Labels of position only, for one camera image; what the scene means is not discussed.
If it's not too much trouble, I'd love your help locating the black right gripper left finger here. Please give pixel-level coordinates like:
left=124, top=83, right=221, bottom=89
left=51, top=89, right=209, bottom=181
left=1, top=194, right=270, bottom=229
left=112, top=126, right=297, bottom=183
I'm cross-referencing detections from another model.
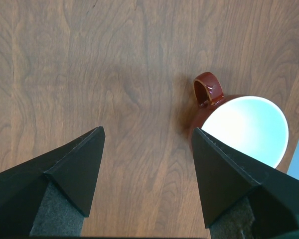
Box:
left=0, top=126, right=105, bottom=237

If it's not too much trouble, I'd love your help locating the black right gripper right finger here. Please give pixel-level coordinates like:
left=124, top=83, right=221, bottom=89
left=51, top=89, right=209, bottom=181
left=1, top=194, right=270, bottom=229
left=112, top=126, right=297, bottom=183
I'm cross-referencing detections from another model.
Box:
left=192, top=128, right=299, bottom=237

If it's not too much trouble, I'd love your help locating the dark red mug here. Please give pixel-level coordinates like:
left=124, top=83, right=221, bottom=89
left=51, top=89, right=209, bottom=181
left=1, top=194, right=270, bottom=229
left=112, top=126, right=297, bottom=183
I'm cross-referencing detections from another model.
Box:
left=188, top=72, right=289, bottom=168

